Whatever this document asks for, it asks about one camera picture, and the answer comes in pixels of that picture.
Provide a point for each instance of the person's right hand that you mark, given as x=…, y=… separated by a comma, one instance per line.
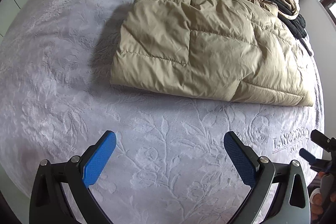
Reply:
x=316, y=200

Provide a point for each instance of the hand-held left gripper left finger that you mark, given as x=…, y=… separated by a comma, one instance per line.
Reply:
x=101, y=154

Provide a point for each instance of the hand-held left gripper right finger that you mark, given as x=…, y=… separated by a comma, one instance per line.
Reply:
x=240, y=155

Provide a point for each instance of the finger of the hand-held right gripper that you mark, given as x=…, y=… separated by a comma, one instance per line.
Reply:
x=321, y=138
x=308, y=155

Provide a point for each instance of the beige puffer jacket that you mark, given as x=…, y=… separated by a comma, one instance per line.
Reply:
x=204, y=43

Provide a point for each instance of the black garment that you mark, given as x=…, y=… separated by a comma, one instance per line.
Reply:
x=270, y=1

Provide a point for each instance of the lavender embossed bed blanket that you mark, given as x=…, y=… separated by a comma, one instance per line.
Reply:
x=65, y=69

